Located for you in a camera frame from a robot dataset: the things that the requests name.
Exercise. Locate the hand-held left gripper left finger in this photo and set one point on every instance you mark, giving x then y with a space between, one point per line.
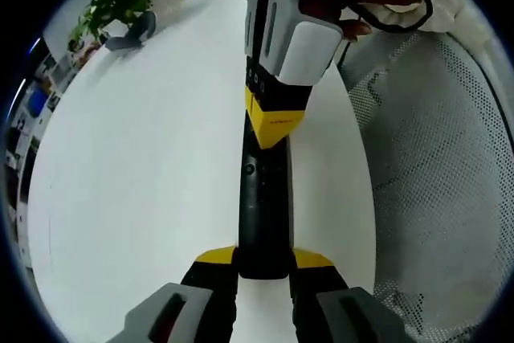
192 303

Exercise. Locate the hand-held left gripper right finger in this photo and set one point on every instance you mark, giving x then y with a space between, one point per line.
329 303

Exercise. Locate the black remote control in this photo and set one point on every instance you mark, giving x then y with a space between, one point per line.
265 206

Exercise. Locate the clear glass vessel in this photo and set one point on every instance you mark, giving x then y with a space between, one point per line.
169 2

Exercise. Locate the grey figure pot holder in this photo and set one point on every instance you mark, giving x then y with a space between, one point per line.
134 33

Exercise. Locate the green leafy plant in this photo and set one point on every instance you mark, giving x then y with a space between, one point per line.
116 1

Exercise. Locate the white perforated mesh chair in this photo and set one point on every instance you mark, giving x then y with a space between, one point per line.
433 166

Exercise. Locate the blue bin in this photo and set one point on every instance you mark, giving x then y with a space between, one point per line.
38 102

